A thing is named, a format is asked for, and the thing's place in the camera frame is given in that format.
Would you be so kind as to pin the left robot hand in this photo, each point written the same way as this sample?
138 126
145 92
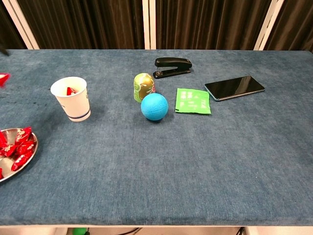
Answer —
3 49

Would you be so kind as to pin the white paper cup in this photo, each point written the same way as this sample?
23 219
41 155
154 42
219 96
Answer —
73 105

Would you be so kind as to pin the silver metal plate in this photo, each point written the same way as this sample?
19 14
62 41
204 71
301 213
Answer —
6 161

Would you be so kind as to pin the black pleated curtain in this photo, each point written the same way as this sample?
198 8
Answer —
207 24
298 24
85 24
5 19

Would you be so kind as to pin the blue ball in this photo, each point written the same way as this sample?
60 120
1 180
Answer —
154 106

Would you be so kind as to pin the black stapler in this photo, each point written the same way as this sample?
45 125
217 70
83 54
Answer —
172 67

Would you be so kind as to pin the green sachet packet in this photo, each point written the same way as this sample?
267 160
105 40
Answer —
193 101

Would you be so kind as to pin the blue felt table cloth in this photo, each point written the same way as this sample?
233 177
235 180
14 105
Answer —
171 159

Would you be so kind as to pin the black smartphone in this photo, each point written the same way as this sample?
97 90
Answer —
234 87

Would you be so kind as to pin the white partition frame post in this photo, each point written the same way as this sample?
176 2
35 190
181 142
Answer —
269 24
21 24
146 24

